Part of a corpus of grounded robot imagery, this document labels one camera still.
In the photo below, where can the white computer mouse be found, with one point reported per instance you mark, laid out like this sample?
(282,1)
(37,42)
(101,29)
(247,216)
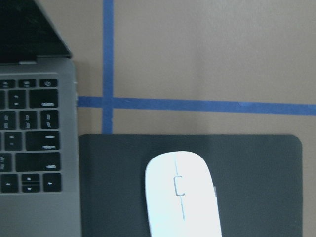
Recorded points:
(180,196)

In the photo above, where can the black cloth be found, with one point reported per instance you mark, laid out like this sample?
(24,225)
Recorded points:
(258,179)

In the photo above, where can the grey laptop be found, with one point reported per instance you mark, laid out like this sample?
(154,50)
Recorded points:
(39,164)

